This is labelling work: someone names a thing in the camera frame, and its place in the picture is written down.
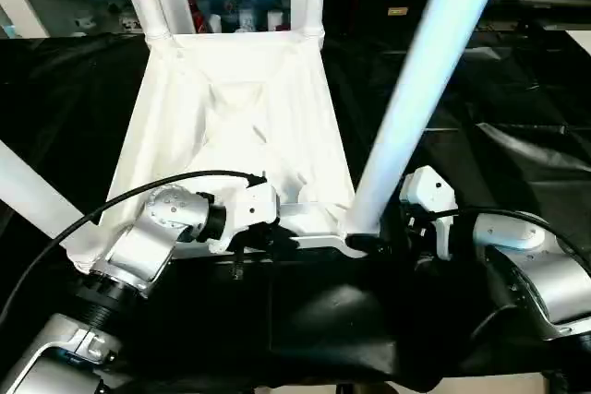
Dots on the small yellow tag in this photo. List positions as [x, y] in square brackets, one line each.
[397, 11]

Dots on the black plastic mat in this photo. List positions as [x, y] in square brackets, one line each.
[517, 117]

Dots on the white flat board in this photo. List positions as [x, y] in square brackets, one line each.
[580, 41]

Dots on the red bottle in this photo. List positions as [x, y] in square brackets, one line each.
[193, 21]

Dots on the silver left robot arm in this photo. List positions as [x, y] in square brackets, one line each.
[138, 246]

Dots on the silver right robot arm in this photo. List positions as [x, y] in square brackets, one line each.
[545, 274]

